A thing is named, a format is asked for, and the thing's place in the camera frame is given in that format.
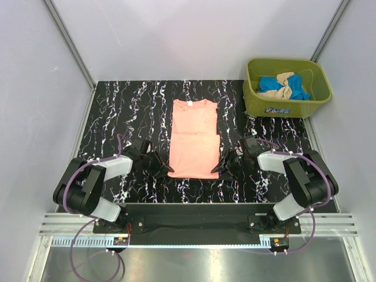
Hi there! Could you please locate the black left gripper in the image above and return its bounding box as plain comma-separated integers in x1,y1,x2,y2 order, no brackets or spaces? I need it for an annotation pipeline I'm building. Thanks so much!
140,150,173,179

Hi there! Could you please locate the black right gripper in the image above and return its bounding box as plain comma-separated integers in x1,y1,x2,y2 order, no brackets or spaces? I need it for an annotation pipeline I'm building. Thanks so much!
211,149,249,182

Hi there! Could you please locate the pink t shirt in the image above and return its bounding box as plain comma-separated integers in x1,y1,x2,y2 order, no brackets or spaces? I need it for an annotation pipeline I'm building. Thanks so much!
168,99,220,180

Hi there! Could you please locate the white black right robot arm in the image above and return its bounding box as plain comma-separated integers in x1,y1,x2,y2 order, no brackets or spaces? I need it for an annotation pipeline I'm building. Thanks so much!
212,136,339,233

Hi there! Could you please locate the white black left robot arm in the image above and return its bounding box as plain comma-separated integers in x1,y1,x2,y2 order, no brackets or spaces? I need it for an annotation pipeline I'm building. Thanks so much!
52,140,174,233

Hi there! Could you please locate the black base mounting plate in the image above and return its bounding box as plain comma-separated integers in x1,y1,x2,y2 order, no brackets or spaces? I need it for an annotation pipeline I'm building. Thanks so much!
93,203,301,247

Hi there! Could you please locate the blue t shirt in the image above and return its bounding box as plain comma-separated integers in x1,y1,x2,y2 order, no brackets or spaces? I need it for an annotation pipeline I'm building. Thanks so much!
258,73,312,100

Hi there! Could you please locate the olive green plastic bin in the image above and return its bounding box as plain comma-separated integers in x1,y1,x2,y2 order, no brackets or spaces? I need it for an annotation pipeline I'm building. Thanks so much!
243,58,332,119

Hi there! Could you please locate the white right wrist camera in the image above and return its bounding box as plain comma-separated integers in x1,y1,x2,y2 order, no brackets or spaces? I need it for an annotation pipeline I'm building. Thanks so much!
235,147,244,156

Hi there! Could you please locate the right slotted cable duct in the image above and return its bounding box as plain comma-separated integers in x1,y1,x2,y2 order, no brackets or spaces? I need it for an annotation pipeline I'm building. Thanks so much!
259,235,290,251

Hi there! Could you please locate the slotted cable duct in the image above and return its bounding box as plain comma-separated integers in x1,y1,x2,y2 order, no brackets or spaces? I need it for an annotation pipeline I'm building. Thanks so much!
52,236,129,248
259,235,290,251

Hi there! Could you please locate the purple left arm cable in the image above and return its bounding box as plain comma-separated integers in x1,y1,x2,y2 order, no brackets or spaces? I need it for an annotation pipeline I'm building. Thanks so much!
63,134,132,280

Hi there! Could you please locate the aluminium frame rail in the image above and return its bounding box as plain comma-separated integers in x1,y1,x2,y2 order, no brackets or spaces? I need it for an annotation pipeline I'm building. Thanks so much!
38,213,358,237

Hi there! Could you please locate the left slotted cable duct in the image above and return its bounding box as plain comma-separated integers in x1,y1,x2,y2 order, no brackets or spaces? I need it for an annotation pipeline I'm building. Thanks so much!
52,236,129,248

